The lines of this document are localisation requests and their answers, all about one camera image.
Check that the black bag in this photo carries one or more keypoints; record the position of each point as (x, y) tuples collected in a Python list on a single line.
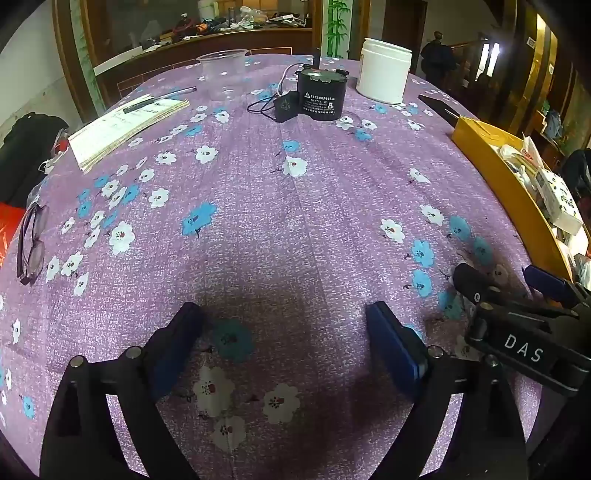
[(27, 138)]

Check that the black pen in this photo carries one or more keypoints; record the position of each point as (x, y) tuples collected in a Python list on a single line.
[(138, 105)]

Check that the clear plastic cup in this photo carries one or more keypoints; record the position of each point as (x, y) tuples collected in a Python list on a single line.
[(221, 69)]

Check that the clear plastic bag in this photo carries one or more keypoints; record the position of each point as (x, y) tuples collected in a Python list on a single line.
[(48, 161)]

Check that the red plastic bag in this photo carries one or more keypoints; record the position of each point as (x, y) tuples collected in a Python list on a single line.
[(9, 226)]

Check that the black flat case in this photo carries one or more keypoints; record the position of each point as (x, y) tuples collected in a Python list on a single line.
[(438, 108)]

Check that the yellow cardboard box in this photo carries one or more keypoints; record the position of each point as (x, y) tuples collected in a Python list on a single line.
[(508, 184)]

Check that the purple floral tablecloth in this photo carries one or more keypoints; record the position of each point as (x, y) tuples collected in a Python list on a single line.
[(300, 207)]

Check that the white patterned tissue pack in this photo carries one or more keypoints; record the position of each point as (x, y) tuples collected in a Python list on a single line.
[(558, 198)]

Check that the white flat box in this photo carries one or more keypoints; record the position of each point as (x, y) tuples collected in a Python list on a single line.
[(120, 60)]

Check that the paper notebook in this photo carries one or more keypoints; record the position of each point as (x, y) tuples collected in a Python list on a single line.
[(124, 124)]

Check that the brown wooden door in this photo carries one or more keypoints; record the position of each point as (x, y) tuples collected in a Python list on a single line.
[(413, 32)]

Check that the gold trimmed wooden cabinet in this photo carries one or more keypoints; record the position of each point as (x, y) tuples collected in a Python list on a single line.
[(540, 69)]

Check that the white plastic jar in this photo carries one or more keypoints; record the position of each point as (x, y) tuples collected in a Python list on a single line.
[(383, 74)]

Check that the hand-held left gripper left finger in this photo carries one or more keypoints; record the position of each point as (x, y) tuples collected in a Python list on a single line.
[(178, 350)]

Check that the bamboo painted pillar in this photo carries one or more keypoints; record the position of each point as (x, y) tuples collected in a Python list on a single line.
[(87, 69), (337, 27)]

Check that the black cylindrical motor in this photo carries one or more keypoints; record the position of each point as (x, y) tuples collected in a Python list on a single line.
[(321, 99)]

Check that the white plastic jug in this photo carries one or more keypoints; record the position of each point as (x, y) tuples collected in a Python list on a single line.
[(208, 10)]

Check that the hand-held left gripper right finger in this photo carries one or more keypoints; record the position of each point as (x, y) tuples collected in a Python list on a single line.
[(392, 346)]

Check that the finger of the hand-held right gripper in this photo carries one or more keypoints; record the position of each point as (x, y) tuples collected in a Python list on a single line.
[(545, 279), (466, 279)]

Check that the wooden counter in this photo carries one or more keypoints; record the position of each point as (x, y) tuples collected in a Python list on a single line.
[(184, 50)]

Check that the purple eyeglasses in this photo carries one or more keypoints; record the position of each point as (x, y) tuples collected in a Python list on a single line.
[(34, 256)]

